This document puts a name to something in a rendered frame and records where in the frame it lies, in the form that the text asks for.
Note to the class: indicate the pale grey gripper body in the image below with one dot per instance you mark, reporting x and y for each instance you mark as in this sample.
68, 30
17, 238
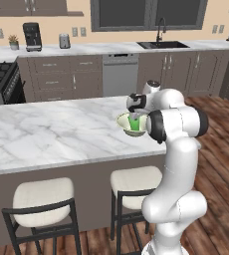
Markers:
135, 116

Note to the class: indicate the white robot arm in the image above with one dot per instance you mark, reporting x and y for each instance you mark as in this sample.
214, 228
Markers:
179, 156

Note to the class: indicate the green cup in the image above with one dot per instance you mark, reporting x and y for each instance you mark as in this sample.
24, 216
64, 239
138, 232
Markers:
135, 125

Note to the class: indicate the pale green bowl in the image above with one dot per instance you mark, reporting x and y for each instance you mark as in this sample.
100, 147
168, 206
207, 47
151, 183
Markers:
123, 123

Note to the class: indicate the grey dishwasher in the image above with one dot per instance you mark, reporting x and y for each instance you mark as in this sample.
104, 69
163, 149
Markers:
120, 76

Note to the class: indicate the grey base cupboard run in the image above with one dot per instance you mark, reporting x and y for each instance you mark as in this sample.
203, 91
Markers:
60, 78
183, 71

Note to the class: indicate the black stool with cream seat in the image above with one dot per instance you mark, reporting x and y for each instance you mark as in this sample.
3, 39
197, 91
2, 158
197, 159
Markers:
42, 201
134, 181

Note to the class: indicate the black sink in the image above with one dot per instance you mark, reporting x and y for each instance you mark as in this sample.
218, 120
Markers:
163, 45

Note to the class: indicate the marble-topped grey kitchen island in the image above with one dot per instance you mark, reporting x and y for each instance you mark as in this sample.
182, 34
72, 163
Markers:
60, 132

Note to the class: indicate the black tap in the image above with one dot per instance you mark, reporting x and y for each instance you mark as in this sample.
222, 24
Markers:
159, 31

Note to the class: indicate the grey-framed window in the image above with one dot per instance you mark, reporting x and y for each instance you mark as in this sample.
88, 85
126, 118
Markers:
146, 15

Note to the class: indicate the black coffee machine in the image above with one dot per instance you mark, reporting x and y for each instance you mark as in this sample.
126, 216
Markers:
32, 36

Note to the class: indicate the black stove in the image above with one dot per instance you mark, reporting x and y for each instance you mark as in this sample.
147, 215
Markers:
2, 83

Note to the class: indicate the small potted plant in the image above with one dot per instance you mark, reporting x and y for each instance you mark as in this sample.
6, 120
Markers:
13, 42

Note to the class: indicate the grey upper cupboards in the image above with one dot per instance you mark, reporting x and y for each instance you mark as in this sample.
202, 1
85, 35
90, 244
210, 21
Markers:
30, 7

